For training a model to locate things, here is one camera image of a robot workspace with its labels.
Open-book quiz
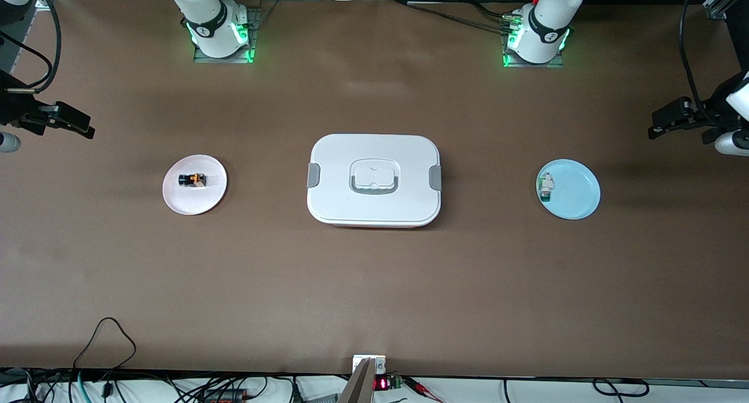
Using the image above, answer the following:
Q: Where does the light blue round plate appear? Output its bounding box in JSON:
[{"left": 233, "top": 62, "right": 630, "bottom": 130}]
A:
[{"left": 537, "top": 159, "right": 602, "bottom": 221}]

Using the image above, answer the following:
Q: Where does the pink round plate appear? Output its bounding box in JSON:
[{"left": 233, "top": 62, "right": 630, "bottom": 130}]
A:
[{"left": 162, "top": 154, "right": 228, "bottom": 216}]

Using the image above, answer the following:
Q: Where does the white lidded container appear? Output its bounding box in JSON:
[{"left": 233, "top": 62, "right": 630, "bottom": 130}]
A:
[{"left": 307, "top": 133, "right": 442, "bottom": 228}]

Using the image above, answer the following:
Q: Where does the orange connector block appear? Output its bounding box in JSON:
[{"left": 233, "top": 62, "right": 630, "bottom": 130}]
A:
[{"left": 202, "top": 390, "right": 249, "bottom": 403}]

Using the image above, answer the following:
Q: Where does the red clip lead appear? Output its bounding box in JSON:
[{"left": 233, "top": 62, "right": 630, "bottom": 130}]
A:
[{"left": 404, "top": 377, "right": 445, "bottom": 402}]

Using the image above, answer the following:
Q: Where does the aluminium profile bar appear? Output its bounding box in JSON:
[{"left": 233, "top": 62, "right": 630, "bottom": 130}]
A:
[{"left": 338, "top": 357, "right": 378, "bottom": 403}]

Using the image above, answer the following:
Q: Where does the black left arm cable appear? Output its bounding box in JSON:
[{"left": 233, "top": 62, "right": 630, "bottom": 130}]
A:
[{"left": 679, "top": 0, "right": 723, "bottom": 114}]

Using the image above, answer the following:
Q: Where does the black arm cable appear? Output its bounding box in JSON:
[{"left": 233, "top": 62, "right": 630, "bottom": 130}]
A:
[
  {"left": 0, "top": 0, "right": 63, "bottom": 95},
  {"left": 679, "top": 0, "right": 723, "bottom": 114}
]

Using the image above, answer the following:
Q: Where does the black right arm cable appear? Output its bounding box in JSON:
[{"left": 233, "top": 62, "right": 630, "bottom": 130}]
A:
[{"left": 0, "top": 0, "right": 63, "bottom": 95}]

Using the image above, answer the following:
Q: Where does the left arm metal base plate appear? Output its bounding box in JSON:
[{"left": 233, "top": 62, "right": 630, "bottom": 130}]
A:
[{"left": 502, "top": 37, "right": 565, "bottom": 69}]

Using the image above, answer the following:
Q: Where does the black looped cable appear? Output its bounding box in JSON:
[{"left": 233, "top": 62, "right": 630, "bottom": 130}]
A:
[{"left": 73, "top": 317, "right": 137, "bottom": 386}]

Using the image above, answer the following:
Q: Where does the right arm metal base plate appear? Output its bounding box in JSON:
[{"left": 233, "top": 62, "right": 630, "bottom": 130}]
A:
[{"left": 193, "top": 5, "right": 262, "bottom": 64}]

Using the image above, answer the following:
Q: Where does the black base cable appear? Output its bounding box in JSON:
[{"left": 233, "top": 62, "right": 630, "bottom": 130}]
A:
[
  {"left": 389, "top": 0, "right": 513, "bottom": 32},
  {"left": 468, "top": 1, "right": 518, "bottom": 19}
]

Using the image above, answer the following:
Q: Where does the teal cable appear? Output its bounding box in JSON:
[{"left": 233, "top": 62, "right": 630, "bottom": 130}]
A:
[{"left": 67, "top": 371, "right": 88, "bottom": 403}]

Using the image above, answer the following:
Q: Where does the black coiled floor cable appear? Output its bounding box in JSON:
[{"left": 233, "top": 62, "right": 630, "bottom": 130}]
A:
[{"left": 502, "top": 378, "right": 650, "bottom": 399}]

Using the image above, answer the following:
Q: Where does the white metal bracket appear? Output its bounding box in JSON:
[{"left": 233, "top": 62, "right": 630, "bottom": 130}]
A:
[{"left": 352, "top": 354, "right": 387, "bottom": 376}]

